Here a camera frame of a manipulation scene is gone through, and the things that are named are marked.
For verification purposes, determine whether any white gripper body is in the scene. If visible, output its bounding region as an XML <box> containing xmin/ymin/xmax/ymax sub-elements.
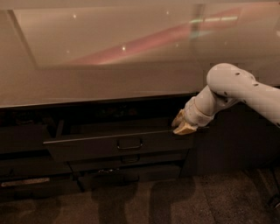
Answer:
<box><xmin>183</xmin><ymin>97</ymin><xmax>214</xmax><ymax>128</ymax></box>

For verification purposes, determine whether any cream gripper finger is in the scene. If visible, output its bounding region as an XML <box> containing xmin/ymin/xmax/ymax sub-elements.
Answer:
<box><xmin>173</xmin><ymin>122</ymin><xmax>197</xmax><ymax>135</ymax></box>
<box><xmin>171</xmin><ymin>109</ymin><xmax>185</xmax><ymax>127</ymax></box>

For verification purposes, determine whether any dark drawer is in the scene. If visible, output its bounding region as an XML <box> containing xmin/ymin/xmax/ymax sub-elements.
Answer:
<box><xmin>0</xmin><ymin>124</ymin><xmax>51</xmax><ymax>154</ymax></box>
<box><xmin>0</xmin><ymin>157</ymin><xmax>71</xmax><ymax>177</ymax></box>
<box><xmin>78</xmin><ymin>164</ymin><xmax>180</xmax><ymax>191</ymax></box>
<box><xmin>69</xmin><ymin>150</ymin><xmax>187</xmax><ymax>172</ymax></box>
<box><xmin>44</xmin><ymin>118</ymin><xmax>193</xmax><ymax>162</ymax></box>
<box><xmin>0</xmin><ymin>175</ymin><xmax>81</xmax><ymax>202</ymax></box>

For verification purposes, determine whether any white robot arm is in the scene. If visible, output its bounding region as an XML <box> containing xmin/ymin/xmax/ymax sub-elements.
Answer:
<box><xmin>171</xmin><ymin>63</ymin><xmax>280</xmax><ymax>135</ymax></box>

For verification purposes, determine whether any dark right cabinet door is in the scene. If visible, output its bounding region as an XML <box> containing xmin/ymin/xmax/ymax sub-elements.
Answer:
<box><xmin>181</xmin><ymin>103</ymin><xmax>280</xmax><ymax>177</ymax></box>

